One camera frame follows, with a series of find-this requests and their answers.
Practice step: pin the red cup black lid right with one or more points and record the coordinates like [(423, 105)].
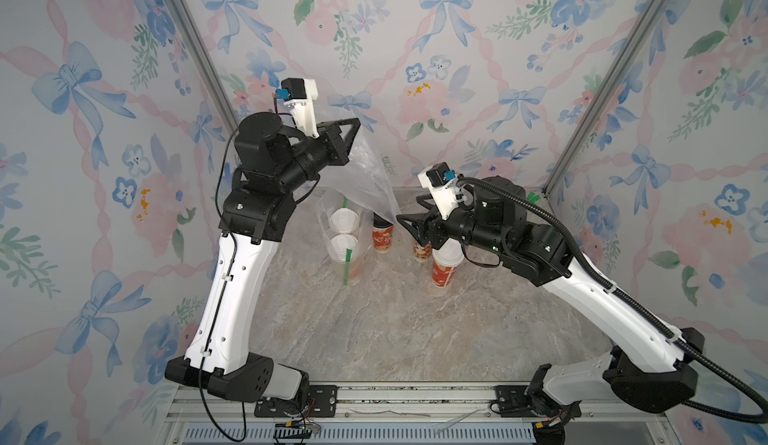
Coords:
[(422, 252)]

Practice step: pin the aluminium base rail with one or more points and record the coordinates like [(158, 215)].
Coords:
[(407, 413)]

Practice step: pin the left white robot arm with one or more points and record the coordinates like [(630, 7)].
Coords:
[(276, 160)]

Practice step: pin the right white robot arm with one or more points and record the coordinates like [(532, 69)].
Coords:
[(644, 368)]

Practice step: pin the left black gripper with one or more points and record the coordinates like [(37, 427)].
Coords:
[(330, 139)]

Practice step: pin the green wrapped straws bundle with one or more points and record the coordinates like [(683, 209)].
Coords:
[(533, 197)]

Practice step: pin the red cup black lid left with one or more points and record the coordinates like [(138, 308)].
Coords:
[(382, 234)]

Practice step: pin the clear plastic carrier bag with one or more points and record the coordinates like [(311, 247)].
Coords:
[(330, 201)]

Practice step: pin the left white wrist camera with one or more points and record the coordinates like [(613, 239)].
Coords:
[(298, 96)]

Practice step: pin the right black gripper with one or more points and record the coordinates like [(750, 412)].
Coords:
[(426, 225)]

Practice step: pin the red cup white lid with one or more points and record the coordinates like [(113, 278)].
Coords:
[(445, 263)]

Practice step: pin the red cup black lid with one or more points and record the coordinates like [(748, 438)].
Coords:
[(422, 252), (382, 234)]

